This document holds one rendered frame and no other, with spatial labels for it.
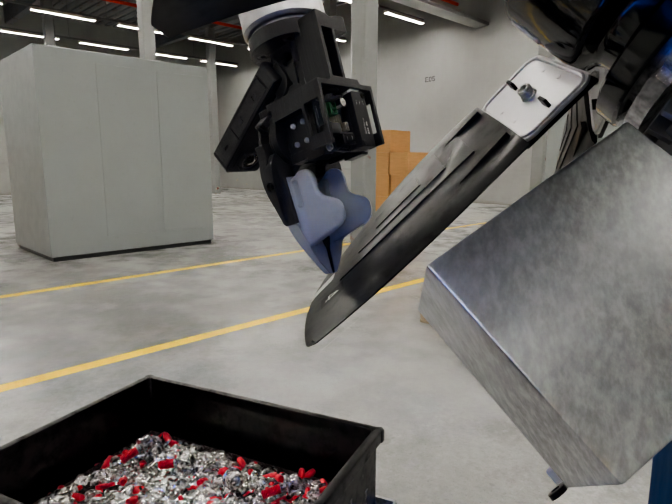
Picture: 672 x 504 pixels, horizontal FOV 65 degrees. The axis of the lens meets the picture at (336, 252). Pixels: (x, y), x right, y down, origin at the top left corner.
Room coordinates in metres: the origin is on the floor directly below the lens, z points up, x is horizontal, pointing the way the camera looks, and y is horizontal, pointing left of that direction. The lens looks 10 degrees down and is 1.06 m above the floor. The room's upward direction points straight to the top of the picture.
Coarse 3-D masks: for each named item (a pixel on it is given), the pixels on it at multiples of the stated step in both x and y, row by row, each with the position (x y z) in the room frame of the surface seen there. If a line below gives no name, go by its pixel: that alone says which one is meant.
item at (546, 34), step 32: (512, 0) 0.43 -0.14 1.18; (544, 0) 0.41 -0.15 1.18; (576, 0) 0.39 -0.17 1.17; (608, 0) 0.37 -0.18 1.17; (640, 0) 0.37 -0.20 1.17; (544, 32) 0.42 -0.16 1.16; (576, 32) 0.39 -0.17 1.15; (608, 32) 0.39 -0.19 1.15; (640, 32) 0.35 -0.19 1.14; (576, 64) 0.42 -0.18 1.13; (608, 64) 0.41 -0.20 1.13; (640, 64) 0.35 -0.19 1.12; (608, 96) 0.38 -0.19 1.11
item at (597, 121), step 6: (600, 72) 0.49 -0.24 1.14; (606, 72) 0.46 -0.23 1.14; (600, 78) 0.49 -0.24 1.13; (600, 84) 0.49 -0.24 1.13; (594, 90) 0.51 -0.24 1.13; (594, 96) 0.51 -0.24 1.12; (594, 114) 0.51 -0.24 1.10; (594, 120) 0.51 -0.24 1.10; (600, 120) 0.48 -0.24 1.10; (594, 126) 0.51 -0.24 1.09; (600, 126) 0.49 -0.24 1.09; (594, 132) 0.51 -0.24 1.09
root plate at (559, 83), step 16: (528, 64) 0.46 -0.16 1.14; (544, 64) 0.44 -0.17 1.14; (560, 64) 0.42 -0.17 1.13; (512, 80) 0.47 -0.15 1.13; (528, 80) 0.45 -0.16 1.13; (544, 80) 0.43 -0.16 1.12; (560, 80) 0.41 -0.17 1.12; (576, 80) 0.40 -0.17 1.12; (496, 96) 0.47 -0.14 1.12; (512, 96) 0.45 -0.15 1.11; (544, 96) 0.41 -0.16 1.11; (560, 96) 0.40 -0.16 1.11; (576, 96) 0.39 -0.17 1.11; (496, 112) 0.45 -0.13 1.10; (512, 112) 0.43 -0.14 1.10; (528, 112) 0.42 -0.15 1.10; (544, 112) 0.40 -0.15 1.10; (512, 128) 0.42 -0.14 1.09; (528, 128) 0.40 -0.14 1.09
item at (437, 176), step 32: (480, 128) 0.44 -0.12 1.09; (448, 160) 0.45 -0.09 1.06; (480, 160) 0.41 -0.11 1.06; (512, 160) 0.39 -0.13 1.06; (416, 192) 0.45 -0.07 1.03; (448, 192) 0.41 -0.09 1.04; (480, 192) 0.39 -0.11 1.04; (384, 224) 0.46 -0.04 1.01; (416, 224) 0.41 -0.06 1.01; (448, 224) 0.38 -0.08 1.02; (352, 256) 0.47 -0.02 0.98; (384, 256) 0.41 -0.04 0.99; (416, 256) 0.38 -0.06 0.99; (352, 288) 0.41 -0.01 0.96; (320, 320) 0.40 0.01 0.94
